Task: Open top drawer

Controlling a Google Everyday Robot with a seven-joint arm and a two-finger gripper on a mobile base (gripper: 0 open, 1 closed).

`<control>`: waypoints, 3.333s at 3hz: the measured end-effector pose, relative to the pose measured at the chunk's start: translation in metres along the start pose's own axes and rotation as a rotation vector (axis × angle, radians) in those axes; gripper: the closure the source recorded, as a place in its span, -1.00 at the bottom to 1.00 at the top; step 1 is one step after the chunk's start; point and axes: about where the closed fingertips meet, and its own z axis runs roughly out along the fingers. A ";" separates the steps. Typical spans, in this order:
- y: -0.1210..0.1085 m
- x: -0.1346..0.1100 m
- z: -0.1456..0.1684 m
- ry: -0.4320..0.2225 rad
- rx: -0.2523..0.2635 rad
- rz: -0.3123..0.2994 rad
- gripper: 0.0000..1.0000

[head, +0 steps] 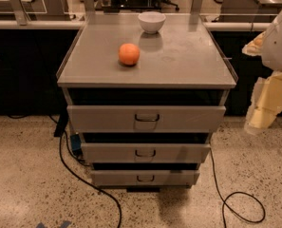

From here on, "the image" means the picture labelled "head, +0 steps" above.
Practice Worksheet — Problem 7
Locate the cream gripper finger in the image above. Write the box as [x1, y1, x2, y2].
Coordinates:
[244, 71, 282, 135]
[242, 32, 265, 56]

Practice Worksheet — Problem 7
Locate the grey top drawer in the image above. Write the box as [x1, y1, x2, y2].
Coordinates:
[67, 105, 225, 133]

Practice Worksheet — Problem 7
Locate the grey drawer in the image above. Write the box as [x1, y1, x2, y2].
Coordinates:
[91, 170, 199, 187]
[67, 105, 225, 133]
[82, 143, 210, 163]

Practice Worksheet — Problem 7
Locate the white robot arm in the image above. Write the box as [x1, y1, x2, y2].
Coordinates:
[242, 10, 282, 135]

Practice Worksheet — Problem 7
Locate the grey metal drawer cabinet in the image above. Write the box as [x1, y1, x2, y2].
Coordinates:
[58, 14, 236, 177]

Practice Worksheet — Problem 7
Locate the grey middle drawer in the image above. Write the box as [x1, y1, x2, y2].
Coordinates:
[82, 143, 210, 163]

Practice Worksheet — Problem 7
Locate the grey bottom drawer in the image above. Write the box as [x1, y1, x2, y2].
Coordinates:
[91, 170, 199, 187]

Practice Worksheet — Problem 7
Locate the white bowl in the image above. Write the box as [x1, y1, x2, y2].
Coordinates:
[138, 11, 166, 33]

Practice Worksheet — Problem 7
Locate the orange fruit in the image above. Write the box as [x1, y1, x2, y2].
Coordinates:
[119, 44, 140, 66]

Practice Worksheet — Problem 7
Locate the blue power box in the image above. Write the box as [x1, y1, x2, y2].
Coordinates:
[70, 134, 82, 155]

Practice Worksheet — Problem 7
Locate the black cable on right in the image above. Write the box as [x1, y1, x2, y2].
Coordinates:
[209, 147, 267, 228]

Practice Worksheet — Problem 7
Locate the black cable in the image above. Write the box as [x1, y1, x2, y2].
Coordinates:
[7, 113, 122, 228]
[209, 147, 267, 228]

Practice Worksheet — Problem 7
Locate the black cable on left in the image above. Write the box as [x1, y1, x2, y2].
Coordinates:
[7, 113, 122, 228]

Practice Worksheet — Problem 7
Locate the white counter rail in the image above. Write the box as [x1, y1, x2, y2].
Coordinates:
[0, 20, 270, 31]

